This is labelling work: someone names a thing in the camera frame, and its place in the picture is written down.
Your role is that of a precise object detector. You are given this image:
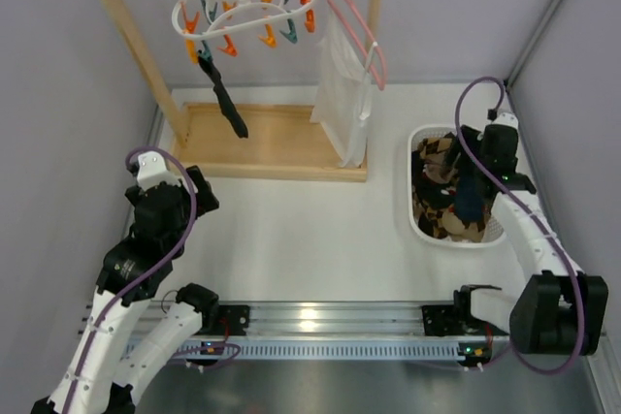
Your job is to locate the white undershirt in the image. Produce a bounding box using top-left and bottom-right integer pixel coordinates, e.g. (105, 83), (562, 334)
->
(310, 13), (375, 168)

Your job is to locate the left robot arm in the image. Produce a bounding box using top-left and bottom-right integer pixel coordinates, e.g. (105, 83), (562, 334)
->
(32, 154), (219, 413)

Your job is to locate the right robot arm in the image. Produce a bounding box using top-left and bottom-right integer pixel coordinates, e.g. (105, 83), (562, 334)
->
(444, 122), (608, 356)

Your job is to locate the white plastic clip hanger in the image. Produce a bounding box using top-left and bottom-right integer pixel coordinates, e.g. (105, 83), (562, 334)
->
(171, 0), (318, 48)

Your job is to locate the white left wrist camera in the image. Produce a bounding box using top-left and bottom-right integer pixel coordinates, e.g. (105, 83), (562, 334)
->
(136, 151), (175, 191)

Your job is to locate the dark navy sock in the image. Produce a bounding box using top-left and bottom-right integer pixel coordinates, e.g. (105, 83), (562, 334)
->
(198, 53), (249, 139)

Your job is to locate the white perforated laundry basket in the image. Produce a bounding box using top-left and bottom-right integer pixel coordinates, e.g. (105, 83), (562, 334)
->
(407, 123), (507, 250)

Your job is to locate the aluminium mounting rail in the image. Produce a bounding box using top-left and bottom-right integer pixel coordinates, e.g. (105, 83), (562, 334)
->
(193, 302), (507, 339)

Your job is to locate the taupe sock maroon striped cuff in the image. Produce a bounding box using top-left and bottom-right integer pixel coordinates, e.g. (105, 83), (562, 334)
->
(454, 165), (487, 223)

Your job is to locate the pink clothes hanger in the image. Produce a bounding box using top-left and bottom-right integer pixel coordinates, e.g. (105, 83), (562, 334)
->
(326, 0), (387, 91)

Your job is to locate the white slotted cable duct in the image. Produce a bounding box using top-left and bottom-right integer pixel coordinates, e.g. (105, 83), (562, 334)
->
(120, 339), (486, 360)

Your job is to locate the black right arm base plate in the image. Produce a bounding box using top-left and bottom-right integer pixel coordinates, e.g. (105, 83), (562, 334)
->
(421, 304), (481, 336)

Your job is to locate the socks pile in basket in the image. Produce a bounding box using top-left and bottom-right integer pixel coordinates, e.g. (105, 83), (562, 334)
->
(410, 133), (489, 243)

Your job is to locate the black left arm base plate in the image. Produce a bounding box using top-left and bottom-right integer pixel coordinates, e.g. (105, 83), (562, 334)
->
(211, 304), (250, 336)

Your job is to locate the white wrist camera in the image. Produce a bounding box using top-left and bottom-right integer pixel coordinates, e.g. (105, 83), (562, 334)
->
(487, 109), (519, 130)
(136, 151), (175, 191)

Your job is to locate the wooden clothes rack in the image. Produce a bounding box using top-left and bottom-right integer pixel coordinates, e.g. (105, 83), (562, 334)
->
(101, 0), (368, 181)

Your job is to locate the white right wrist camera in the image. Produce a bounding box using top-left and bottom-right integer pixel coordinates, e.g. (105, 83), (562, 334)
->
(487, 109), (519, 130)

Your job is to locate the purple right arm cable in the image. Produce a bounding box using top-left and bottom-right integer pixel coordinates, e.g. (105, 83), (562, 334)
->
(454, 75), (591, 376)

